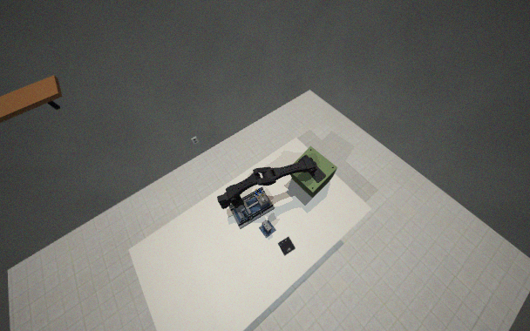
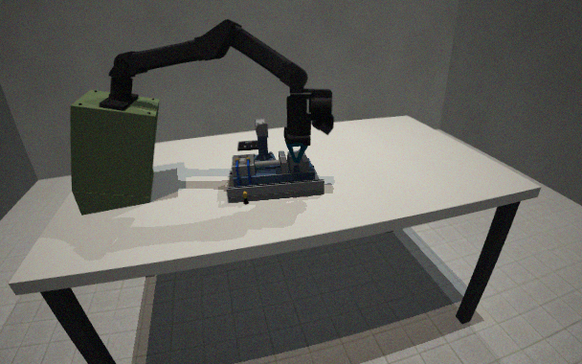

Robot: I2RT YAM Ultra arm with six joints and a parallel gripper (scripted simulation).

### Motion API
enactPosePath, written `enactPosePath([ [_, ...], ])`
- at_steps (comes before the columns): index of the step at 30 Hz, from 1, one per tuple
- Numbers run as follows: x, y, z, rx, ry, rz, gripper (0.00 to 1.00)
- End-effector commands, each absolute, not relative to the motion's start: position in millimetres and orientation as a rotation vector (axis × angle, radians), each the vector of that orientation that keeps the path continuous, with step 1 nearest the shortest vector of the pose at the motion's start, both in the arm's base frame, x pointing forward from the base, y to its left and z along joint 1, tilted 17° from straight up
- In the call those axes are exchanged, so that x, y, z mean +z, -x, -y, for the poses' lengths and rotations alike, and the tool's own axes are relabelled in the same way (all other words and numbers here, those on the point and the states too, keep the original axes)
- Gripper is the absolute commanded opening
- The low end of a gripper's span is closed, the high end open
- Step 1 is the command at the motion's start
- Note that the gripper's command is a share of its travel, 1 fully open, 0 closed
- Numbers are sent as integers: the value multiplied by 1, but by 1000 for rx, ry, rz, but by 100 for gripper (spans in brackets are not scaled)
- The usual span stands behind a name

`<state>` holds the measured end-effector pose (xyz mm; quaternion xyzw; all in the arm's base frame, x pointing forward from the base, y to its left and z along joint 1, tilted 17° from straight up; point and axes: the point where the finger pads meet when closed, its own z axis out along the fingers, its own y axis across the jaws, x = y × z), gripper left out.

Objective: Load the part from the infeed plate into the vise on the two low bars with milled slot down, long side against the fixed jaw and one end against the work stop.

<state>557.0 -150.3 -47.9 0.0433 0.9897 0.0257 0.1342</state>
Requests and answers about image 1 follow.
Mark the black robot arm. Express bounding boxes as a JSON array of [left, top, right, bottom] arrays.
[[217, 155, 326, 209]]

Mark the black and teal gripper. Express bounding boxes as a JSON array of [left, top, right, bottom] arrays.
[[234, 196, 244, 208]]

